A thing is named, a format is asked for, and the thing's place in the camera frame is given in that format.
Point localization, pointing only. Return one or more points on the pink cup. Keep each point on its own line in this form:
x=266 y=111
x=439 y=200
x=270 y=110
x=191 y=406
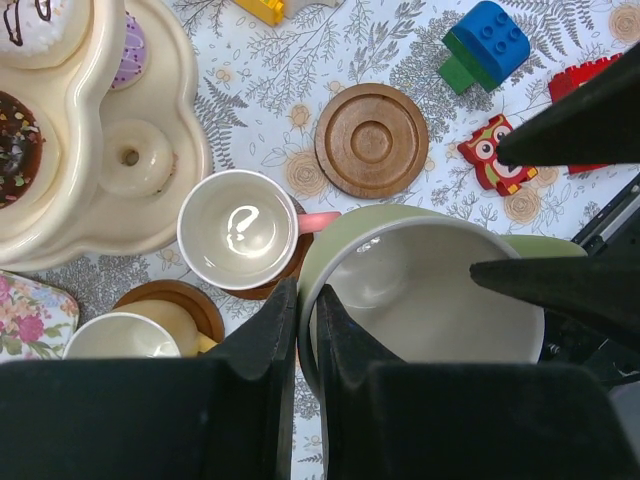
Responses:
x=238 y=229

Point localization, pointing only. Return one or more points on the chocolate sprinkled donut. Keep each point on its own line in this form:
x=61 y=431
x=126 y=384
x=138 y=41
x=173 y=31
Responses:
x=30 y=157

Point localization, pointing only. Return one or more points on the green cup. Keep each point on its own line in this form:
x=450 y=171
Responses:
x=402 y=273

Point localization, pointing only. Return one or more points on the blue toy brick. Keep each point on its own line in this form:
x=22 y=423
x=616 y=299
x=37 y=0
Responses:
x=494 y=39

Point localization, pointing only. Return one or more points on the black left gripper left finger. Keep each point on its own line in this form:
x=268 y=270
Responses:
x=226 y=414

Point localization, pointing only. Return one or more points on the yellow toy window block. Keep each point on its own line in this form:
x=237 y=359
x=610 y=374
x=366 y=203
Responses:
x=272 y=12

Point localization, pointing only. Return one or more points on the floral serving tray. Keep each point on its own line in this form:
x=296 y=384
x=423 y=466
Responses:
x=37 y=320

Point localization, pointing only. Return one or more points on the red owl toy figure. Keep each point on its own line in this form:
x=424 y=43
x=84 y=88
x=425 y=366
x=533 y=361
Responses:
x=481 y=152

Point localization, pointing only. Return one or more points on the yellow cup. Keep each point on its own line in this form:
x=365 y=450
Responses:
x=146 y=329

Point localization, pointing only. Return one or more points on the green toy brick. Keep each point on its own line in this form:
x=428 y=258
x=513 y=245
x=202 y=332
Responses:
x=461 y=70

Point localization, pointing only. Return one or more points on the aluminium frame rail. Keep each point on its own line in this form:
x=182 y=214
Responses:
x=615 y=226

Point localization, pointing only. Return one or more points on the purple sprinkled donut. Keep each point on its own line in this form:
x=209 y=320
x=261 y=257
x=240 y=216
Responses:
x=134 y=57

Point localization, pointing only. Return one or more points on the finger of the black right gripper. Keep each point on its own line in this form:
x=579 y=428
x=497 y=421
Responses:
x=600 y=292
x=598 y=123

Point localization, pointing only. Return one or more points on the white donut chocolate stripes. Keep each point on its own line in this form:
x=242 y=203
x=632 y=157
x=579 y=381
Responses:
x=42 y=34

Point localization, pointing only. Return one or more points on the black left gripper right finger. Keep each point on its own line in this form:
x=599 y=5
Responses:
x=383 y=418

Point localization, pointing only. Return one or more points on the cream three-tier dessert stand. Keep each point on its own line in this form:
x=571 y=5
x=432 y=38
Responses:
x=79 y=216

